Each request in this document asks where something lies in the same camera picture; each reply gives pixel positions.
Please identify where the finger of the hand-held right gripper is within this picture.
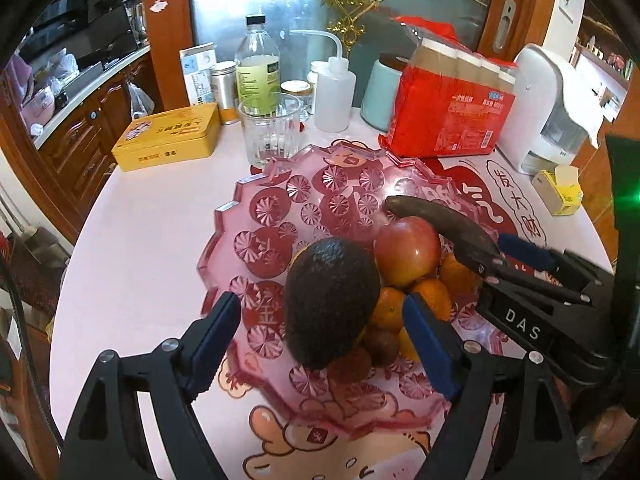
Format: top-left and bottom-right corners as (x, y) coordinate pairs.
(450, 230), (595, 310)
(497, 233), (616, 307)

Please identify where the yellow tin box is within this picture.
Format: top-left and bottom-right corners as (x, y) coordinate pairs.
(111, 102), (222, 173)

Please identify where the clear plastic bag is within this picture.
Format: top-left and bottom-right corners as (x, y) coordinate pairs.
(129, 80), (156, 121)

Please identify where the small tangerine with stem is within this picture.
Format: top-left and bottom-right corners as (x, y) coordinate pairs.
(370, 286), (408, 332)

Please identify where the small dark red fruit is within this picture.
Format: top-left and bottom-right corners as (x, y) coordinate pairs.
(327, 345), (373, 386)
(361, 327), (401, 367)

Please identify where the dark avocado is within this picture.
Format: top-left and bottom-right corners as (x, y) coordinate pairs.
(284, 237), (382, 371)

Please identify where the white squeeze bottle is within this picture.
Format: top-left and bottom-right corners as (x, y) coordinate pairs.
(290, 29), (357, 133)

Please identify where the white dispenser appliance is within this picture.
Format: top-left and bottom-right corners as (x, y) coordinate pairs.
(497, 44), (596, 176)

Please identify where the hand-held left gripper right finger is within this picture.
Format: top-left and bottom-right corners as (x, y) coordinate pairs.
(402, 292), (586, 480)

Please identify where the clear drinking glass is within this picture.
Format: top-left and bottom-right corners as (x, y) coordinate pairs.
(238, 92), (304, 170)

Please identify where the blue and white carton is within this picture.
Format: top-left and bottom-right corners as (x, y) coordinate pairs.
(180, 42), (218, 108)

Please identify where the red apple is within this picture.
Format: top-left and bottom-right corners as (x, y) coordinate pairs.
(375, 216), (443, 288)

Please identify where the silver door handle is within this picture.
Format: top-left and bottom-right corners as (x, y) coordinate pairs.
(492, 0), (517, 53)

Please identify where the small glass jar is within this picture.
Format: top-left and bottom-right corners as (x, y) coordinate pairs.
(280, 80), (315, 121)

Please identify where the teal canister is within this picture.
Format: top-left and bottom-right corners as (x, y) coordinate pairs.
(360, 52), (408, 133)

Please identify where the red pack of paper cups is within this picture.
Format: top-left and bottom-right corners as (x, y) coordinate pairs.
(379, 15), (517, 160)

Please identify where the pink glass bowl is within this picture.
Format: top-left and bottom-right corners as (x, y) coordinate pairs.
(196, 142), (506, 433)

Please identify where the small white bottle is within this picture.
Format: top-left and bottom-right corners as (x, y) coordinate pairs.
(306, 60), (328, 113)

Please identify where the yellow tissue box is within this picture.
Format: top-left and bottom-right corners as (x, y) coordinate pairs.
(531, 164), (584, 217)

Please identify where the glass bottle with green label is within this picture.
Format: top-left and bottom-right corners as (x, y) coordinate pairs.
(235, 14), (281, 116)

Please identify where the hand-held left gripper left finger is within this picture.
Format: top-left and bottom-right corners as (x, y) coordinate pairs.
(57, 291), (243, 480)

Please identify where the metal can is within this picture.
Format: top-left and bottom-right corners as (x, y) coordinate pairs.
(209, 61), (240, 126)

